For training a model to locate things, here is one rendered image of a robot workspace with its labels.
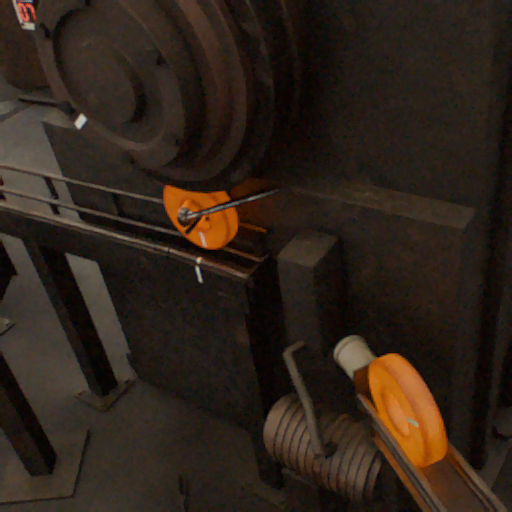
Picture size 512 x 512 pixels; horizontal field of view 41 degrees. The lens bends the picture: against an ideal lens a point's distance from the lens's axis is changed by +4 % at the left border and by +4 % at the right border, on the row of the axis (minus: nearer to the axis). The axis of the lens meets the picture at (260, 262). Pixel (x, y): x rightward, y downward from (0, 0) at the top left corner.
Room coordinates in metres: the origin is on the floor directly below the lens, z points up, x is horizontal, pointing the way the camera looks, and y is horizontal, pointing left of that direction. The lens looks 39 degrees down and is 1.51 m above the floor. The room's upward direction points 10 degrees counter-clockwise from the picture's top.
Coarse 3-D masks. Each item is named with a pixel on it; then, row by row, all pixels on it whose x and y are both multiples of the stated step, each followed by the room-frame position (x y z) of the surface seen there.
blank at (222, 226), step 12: (168, 192) 1.07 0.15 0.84; (180, 192) 1.05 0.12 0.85; (168, 204) 1.08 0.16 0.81; (180, 204) 1.06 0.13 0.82; (204, 204) 1.02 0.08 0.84; (216, 216) 1.00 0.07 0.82; (228, 216) 0.99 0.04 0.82; (180, 228) 1.07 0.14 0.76; (204, 228) 1.03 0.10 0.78; (216, 228) 1.00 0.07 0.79; (228, 228) 0.99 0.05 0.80; (192, 240) 1.05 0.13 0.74; (204, 240) 1.03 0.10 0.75; (216, 240) 1.01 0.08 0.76; (228, 240) 1.00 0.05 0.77
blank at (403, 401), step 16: (384, 368) 0.62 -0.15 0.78; (400, 368) 0.61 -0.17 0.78; (384, 384) 0.63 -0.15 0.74; (400, 384) 0.59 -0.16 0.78; (416, 384) 0.58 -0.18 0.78; (384, 400) 0.63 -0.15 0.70; (400, 400) 0.58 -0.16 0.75; (416, 400) 0.56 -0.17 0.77; (432, 400) 0.56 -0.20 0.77; (384, 416) 0.63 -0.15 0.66; (400, 416) 0.61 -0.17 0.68; (416, 416) 0.55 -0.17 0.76; (432, 416) 0.55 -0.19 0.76; (400, 432) 0.59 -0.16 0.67; (416, 432) 0.55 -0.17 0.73; (432, 432) 0.54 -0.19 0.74; (416, 448) 0.55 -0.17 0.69; (432, 448) 0.53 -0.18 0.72; (416, 464) 0.55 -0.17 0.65
